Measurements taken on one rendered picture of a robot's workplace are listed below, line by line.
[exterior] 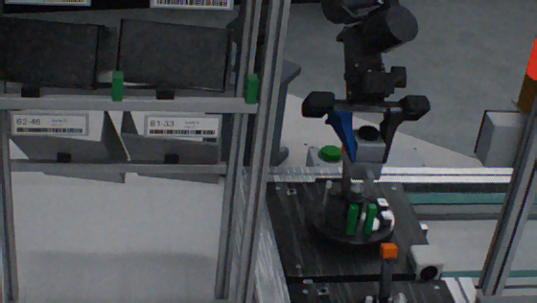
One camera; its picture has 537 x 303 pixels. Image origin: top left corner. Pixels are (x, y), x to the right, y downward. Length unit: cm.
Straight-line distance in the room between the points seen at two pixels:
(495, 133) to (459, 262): 33
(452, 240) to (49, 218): 69
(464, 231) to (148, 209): 55
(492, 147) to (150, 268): 58
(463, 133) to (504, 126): 253
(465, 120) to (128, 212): 247
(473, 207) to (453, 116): 229
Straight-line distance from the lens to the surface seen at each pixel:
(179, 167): 126
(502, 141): 124
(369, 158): 132
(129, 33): 105
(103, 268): 146
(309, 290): 129
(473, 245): 154
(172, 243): 152
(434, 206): 157
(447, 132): 373
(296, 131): 186
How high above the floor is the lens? 181
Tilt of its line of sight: 32 degrees down
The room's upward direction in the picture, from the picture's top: 8 degrees clockwise
